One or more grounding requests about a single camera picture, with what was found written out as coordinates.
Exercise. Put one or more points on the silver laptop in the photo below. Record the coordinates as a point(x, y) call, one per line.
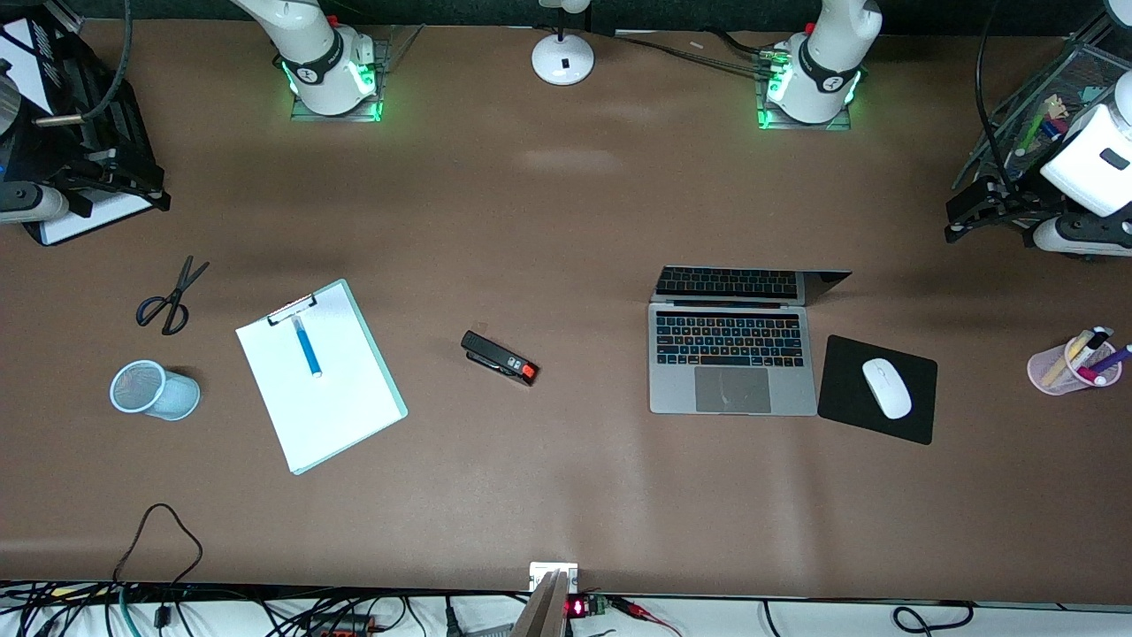
point(734, 389)

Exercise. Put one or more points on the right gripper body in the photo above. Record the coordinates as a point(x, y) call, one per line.
point(34, 157)

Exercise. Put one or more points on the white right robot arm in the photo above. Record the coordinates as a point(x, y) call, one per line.
point(318, 53)

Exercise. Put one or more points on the black mouse pad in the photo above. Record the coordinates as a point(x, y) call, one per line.
point(849, 398)

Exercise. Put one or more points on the black stacked paper tray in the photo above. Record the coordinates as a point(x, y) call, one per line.
point(124, 106)

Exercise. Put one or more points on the light blue marker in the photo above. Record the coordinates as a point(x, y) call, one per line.
point(307, 347)

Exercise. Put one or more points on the light blue mesh cup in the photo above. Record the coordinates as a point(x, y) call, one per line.
point(177, 396)

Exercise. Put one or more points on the circuit board with red display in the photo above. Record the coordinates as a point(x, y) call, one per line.
point(577, 607)

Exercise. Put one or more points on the white computer mouse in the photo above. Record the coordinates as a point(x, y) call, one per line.
point(887, 389)

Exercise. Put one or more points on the purple marker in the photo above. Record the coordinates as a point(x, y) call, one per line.
point(1116, 356)

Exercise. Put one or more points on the black stapler with red end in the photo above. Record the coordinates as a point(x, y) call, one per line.
point(495, 356)

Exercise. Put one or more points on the pink marker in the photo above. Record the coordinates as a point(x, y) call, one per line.
point(1097, 379)

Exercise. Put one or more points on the small white box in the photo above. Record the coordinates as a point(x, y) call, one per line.
point(539, 571)

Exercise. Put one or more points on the grey camera stand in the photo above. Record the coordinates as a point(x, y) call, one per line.
point(544, 610)

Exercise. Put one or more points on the teal sticky note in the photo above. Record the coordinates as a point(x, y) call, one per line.
point(1101, 93)

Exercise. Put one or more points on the white paper sheet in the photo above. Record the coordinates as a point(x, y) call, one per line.
point(22, 53)
point(106, 221)

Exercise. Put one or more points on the pink mesh pen cup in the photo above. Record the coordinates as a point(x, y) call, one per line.
point(1039, 372)

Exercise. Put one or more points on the black and white marker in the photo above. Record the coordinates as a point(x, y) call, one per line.
point(1092, 341)

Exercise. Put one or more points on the yellow ruler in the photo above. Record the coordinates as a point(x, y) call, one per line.
point(1066, 363)

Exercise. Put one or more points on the black scissors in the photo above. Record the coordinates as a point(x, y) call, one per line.
point(179, 295)

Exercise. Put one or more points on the mint clipboard with white paper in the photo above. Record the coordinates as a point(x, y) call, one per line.
point(336, 407)

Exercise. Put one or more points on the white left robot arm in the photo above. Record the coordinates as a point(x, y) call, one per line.
point(822, 71)

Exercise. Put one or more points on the white lamp base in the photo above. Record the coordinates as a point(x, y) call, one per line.
point(562, 62)

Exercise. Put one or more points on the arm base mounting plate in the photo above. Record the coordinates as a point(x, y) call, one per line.
point(762, 115)
point(383, 62)

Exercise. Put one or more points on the green marker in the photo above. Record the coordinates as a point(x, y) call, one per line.
point(1035, 128)

